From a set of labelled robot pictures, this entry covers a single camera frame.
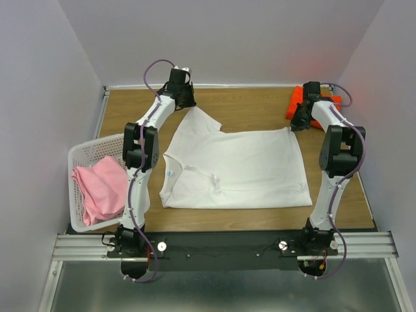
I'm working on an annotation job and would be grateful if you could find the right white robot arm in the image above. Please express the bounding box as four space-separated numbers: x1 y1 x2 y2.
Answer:
290 81 366 255

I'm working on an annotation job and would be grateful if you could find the aluminium front rail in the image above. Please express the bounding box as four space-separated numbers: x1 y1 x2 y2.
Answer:
52 232 398 262

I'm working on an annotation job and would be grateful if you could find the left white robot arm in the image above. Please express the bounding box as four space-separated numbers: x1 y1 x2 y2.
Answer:
116 66 196 257

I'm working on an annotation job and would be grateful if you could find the folded orange t-shirt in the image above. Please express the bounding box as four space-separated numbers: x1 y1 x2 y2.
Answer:
285 85 343 120

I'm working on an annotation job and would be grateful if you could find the pink t-shirt in basket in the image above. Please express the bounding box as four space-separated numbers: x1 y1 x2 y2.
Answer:
71 156 128 226

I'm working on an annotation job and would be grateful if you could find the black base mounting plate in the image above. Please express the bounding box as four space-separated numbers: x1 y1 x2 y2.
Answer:
106 228 338 278

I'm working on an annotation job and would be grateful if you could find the white t-shirt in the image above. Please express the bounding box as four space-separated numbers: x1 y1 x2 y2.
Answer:
160 108 312 209

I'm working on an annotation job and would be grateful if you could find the white plastic laundry basket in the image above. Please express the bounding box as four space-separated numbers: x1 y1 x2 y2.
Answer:
68 134 135 233

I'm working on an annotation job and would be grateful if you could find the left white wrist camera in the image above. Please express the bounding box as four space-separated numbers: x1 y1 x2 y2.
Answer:
174 66 192 83

